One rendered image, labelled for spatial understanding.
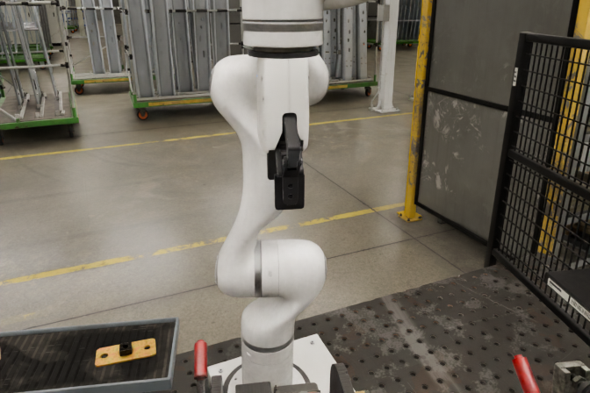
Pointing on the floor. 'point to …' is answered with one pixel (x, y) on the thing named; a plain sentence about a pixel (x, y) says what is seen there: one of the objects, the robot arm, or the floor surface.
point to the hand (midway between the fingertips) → (284, 185)
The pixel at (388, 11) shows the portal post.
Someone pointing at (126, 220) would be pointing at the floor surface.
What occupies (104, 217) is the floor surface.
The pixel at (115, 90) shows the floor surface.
